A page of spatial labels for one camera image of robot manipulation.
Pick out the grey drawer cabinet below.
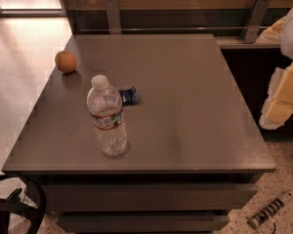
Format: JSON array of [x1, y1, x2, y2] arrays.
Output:
[[3, 35, 275, 233]]

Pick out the black round chair base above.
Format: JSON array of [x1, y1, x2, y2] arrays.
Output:
[[0, 175, 46, 234]]

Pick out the clear plastic water bottle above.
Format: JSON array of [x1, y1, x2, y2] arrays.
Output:
[[87, 75, 128, 156]]

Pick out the orange fruit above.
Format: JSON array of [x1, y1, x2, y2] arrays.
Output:
[[55, 51, 77, 74]]

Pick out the right metal wall bracket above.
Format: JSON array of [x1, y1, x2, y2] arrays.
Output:
[[240, 0, 271, 44]]

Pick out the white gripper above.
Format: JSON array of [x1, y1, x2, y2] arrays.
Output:
[[259, 7, 293, 130]]

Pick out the blue snack bar wrapper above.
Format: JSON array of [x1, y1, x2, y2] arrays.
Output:
[[119, 87, 140, 106]]

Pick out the white power strip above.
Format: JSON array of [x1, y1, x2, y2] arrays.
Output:
[[248, 190, 293, 229]]

